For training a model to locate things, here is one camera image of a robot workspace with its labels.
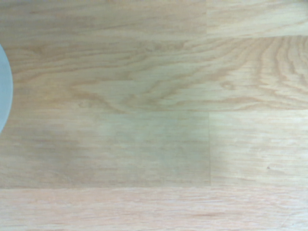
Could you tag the translucent water pitcher blue lid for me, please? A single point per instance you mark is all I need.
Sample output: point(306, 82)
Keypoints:
point(4, 91)

